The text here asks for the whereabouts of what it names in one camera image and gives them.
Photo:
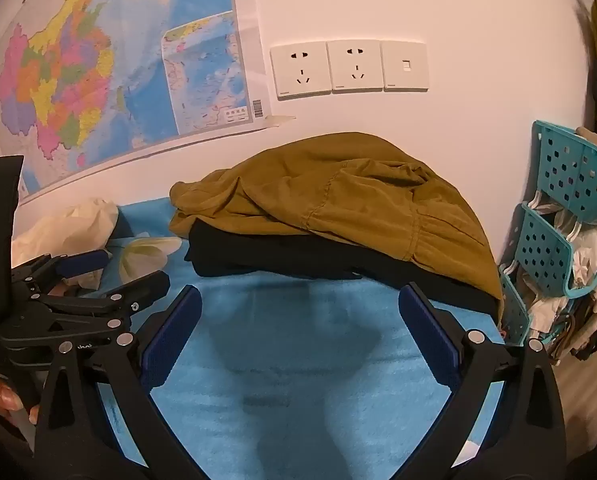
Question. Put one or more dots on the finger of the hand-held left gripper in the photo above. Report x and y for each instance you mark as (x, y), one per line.
(143, 287)
(86, 261)

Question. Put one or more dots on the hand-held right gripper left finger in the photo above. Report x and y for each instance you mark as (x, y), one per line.
(171, 340)

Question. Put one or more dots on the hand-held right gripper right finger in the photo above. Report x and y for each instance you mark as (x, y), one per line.
(428, 335)

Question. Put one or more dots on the olive green shirt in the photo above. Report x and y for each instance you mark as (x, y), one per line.
(353, 195)

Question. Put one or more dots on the cream garment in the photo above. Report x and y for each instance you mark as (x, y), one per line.
(73, 225)

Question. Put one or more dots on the black garment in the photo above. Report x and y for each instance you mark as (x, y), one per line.
(238, 255)

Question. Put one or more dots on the blue floral bed sheet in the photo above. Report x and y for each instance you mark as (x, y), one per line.
(288, 360)

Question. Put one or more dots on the colourful wall map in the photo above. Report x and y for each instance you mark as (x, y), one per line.
(128, 60)

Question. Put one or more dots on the white wall socket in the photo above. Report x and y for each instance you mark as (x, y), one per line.
(354, 66)
(301, 70)

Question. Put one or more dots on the white wall data plate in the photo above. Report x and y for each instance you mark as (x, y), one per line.
(404, 65)

